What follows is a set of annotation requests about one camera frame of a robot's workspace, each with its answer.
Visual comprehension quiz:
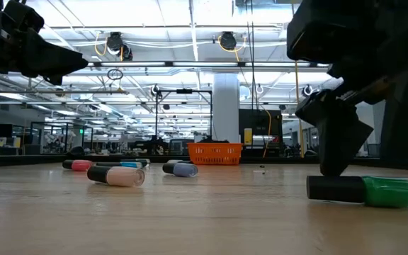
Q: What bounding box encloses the coral pink nail polish bottle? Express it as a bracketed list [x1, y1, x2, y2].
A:
[62, 159, 95, 172]

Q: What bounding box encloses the light pink nail polish bottle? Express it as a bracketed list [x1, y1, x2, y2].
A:
[86, 165, 146, 188]

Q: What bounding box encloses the black cabinet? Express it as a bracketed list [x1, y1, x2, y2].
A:
[238, 108, 283, 157]

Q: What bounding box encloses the black background rig frame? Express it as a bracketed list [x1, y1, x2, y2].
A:
[154, 88, 214, 142]

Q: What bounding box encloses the blue nail polish bottle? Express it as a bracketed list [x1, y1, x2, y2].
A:
[96, 161, 145, 170]

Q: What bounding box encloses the green nail polish bottle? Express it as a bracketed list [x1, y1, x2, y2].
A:
[306, 174, 408, 209]

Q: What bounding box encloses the yellow hanging cable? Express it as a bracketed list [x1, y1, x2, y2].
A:
[294, 59, 306, 159]

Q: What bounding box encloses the lavender nail polish bottle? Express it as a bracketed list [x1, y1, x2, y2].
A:
[161, 161, 198, 178]

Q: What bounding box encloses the white building column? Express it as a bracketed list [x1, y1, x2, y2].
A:
[212, 73, 241, 143]

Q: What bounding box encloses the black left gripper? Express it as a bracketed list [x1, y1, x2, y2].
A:
[0, 0, 89, 86]

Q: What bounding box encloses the black ceiling cable reel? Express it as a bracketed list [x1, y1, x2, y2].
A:
[105, 31, 134, 62]
[219, 30, 239, 51]

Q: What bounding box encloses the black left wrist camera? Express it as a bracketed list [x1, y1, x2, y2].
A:
[4, 0, 45, 35]

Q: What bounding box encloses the orange plastic basket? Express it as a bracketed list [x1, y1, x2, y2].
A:
[186, 142, 244, 166]

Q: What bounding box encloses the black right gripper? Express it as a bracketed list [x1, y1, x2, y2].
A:
[287, 0, 408, 177]

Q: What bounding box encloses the black aluminium table frame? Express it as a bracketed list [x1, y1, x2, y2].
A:
[0, 154, 408, 171]

